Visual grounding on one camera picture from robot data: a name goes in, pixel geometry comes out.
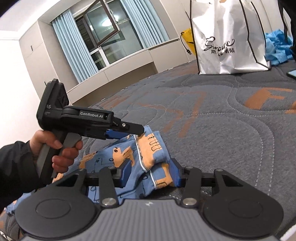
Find blue orange patterned pants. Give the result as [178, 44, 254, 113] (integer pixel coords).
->
[4, 124, 176, 215]

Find black sleeved left forearm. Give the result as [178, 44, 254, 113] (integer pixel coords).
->
[0, 141, 42, 210]

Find person's left hand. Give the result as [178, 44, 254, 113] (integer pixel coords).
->
[29, 130, 83, 173]

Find left light blue curtain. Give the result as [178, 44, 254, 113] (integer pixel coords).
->
[52, 9, 98, 83]

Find light blue curtain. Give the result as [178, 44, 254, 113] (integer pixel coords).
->
[120, 0, 170, 48]
[52, 9, 98, 83]

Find beige wardrobe cabinet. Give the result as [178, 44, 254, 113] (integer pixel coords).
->
[20, 21, 78, 97]

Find grey orange quilted mattress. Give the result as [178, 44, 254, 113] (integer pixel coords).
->
[0, 59, 296, 241]

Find beige window sill cabinet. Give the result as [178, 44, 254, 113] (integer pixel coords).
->
[67, 38, 195, 107]

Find right light blue curtain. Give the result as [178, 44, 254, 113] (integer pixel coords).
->
[120, 0, 170, 48]

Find yellow bag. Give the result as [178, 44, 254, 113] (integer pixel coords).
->
[180, 28, 196, 55]

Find white shopping bag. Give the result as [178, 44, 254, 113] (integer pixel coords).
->
[190, 1, 271, 75]

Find smartphone on bed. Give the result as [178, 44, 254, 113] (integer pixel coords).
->
[287, 70, 296, 79]

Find blue crumpled cloth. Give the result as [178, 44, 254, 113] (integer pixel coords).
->
[265, 30, 295, 66]

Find window with dark frame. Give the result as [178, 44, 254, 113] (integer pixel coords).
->
[75, 1, 143, 70]

